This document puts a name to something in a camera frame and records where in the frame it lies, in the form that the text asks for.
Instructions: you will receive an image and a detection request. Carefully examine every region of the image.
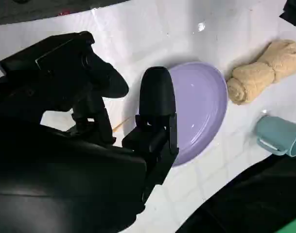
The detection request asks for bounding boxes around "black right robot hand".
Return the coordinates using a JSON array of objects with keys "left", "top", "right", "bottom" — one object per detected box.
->
[{"left": 0, "top": 31, "right": 180, "bottom": 233}]

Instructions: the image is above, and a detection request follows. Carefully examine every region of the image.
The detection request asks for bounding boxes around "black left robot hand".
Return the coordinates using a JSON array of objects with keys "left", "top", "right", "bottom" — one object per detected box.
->
[{"left": 279, "top": 0, "right": 296, "bottom": 28}]

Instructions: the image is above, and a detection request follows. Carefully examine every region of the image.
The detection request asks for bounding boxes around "beige towel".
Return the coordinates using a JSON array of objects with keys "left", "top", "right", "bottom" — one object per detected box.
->
[{"left": 226, "top": 39, "right": 296, "bottom": 106}]

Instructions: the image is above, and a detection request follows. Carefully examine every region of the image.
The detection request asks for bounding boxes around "pale green mug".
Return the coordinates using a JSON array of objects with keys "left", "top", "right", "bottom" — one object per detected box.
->
[{"left": 256, "top": 115, "right": 296, "bottom": 158}]

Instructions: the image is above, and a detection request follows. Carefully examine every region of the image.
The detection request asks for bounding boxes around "lilac plate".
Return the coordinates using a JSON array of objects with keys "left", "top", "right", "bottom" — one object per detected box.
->
[{"left": 168, "top": 61, "right": 228, "bottom": 167}]

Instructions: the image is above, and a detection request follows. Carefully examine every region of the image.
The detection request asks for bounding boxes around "green cloth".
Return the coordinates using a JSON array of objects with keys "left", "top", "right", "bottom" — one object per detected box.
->
[{"left": 271, "top": 213, "right": 296, "bottom": 233}]

